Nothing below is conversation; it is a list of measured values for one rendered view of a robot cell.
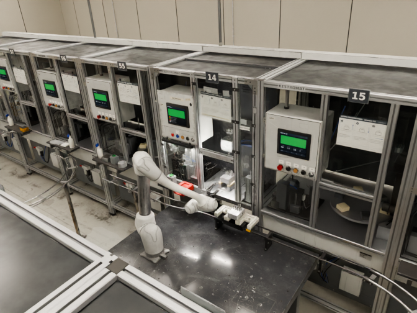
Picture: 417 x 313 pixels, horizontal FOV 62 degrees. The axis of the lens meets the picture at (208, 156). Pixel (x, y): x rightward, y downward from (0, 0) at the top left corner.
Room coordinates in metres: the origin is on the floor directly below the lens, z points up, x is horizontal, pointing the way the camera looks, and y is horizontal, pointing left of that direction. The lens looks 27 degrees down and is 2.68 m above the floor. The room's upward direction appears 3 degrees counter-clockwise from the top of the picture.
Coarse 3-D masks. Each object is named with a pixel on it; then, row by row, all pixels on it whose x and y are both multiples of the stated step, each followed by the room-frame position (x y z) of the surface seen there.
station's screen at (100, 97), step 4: (96, 92) 3.61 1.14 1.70; (100, 92) 3.57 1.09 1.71; (96, 96) 3.62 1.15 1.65; (100, 96) 3.58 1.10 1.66; (104, 96) 3.53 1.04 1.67; (96, 100) 3.62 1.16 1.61; (100, 100) 3.58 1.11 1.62; (104, 100) 3.54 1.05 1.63; (96, 104) 3.63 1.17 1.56; (100, 104) 3.59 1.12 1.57; (104, 104) 3.55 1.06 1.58
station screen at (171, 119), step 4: (168, 108) 2.99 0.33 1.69; (172, 108) 2.96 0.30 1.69; (176, 108) 2.93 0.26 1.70; (180, 108) 2.90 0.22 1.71; (168, 112) 2.99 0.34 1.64; (184, 112) 2.87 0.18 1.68; (168, 116) 2.99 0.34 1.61; (172, 116) 2.97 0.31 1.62; (184, 116) 2.88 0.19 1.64; (172, 120) 2.97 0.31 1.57; (176, 120) 2.94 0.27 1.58; (180, 120) 2.91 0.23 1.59; (184, 120) 2.88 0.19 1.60; (180, 124) 2.91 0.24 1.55; (184, 124) 2.88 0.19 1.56
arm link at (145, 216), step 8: (136, 152) 2.49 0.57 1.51; (144, 152) 2.46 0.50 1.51; (136, 160) 2.38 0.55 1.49; (136, 168) 2.37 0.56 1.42; (144, 176) 2.39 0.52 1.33; (144, 184) 2.39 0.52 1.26; (144, 192) 2.39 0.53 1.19; (144, 200) 2.38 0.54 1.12; (144, 208) 2.38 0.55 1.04; (136, 216) 2.40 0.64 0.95; (144, 216) 2.37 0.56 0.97; (152, 216) 2.40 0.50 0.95; (136, 224) 2.39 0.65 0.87; (144, 224) 2.34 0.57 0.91
